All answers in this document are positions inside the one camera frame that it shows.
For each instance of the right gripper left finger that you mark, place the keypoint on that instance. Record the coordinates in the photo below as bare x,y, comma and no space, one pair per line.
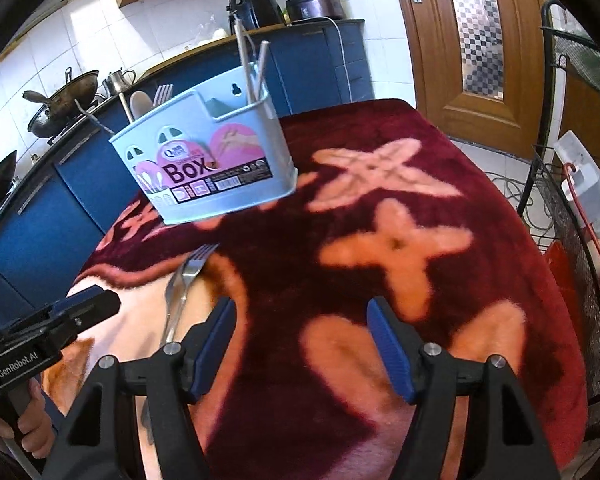
100,438

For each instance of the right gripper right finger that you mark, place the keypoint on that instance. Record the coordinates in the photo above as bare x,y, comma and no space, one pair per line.
503,438

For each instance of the small steel fork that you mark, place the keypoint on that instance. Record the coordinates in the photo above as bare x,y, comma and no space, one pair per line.
177,289

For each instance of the steel table knife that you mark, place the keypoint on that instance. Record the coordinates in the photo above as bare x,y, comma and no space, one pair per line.
93,119

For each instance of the beige plastic spoon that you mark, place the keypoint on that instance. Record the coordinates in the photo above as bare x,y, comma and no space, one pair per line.
138,105

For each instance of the wooden chopstick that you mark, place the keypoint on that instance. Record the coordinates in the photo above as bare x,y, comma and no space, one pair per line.
261,64
244,60

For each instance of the person's left hand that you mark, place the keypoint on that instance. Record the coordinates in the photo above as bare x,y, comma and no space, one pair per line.
35,425

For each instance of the blue base cabinets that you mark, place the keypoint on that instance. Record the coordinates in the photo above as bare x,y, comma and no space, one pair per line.
67,202

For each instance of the large black wok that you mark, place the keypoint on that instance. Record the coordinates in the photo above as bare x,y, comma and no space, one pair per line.
61,108

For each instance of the white power strip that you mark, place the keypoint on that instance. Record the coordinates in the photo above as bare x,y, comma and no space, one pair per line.
584,177

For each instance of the red floral plush table cover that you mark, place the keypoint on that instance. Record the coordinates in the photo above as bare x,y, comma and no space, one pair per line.
387,206

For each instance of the light blue utensil holder box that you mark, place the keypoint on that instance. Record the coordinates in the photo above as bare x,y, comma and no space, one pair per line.
207,151

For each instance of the steel kettle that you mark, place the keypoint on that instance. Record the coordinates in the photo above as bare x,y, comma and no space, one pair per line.
119,81

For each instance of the brown wooden door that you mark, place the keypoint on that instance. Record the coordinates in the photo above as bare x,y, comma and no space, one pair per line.
479,69

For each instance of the black air fryer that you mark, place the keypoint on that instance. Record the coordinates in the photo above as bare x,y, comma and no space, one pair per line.
254,14

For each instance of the dark rice cooker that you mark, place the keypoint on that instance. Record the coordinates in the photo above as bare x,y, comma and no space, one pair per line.
299,10

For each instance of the black wire rack cart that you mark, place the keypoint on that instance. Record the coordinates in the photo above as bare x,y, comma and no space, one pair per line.
573,52

